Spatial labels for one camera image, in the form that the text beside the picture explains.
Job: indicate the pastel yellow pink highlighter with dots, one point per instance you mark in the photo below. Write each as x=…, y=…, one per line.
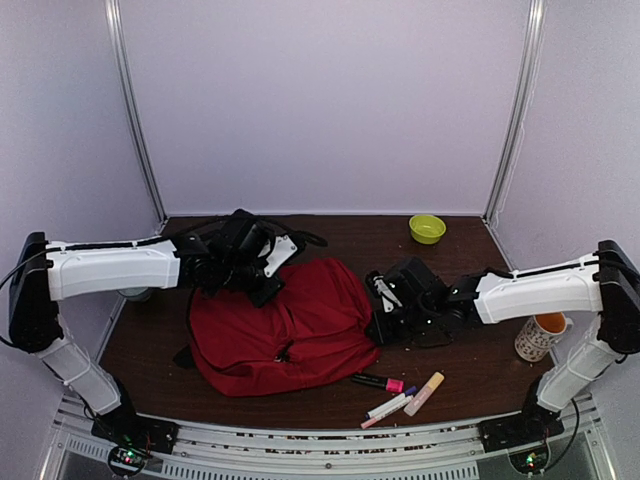
x=421, y=397

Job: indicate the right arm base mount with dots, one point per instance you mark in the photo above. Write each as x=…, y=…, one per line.
x=532, y=424

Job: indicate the purple capped white marker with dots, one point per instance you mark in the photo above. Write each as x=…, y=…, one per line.
x=394, y=401

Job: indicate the yellow green plastic bowl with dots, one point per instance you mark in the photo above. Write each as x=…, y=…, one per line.
x=427, y=229

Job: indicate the aluminium front rail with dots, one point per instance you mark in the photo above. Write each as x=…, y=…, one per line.
x=450, y=450

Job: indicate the right aluminium corner post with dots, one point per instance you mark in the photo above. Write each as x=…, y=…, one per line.
x=522, y=97

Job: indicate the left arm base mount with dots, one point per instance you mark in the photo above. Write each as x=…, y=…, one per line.
x=126, y=428

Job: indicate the left aluminium corner post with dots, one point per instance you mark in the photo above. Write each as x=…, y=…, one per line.
x=118, y=41

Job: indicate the black pink highlighter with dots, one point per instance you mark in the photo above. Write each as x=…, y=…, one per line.
x=384, y=383

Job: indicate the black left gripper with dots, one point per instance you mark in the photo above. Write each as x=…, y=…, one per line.
x=259, y=298

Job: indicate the pale celadon ceramic bowl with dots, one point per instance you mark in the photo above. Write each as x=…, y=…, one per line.
x=136, y=294

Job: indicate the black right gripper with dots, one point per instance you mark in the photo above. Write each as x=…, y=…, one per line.
x=383, y=335

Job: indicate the red student backpack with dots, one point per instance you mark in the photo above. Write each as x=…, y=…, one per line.
x=311, y=334

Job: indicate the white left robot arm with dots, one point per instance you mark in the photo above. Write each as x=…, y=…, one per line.
x=49, y=272

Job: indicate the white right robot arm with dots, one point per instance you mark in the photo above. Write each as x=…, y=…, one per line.
x=418, y=305

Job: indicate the pink capped white marker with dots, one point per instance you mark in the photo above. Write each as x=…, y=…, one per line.
x=385, y=413

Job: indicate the aluminium corner post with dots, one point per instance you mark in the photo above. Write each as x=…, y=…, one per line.
x=118, y=41
x=522, y=97

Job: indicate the patterned mug orange inside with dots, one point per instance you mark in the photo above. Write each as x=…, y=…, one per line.
x=539, y=334

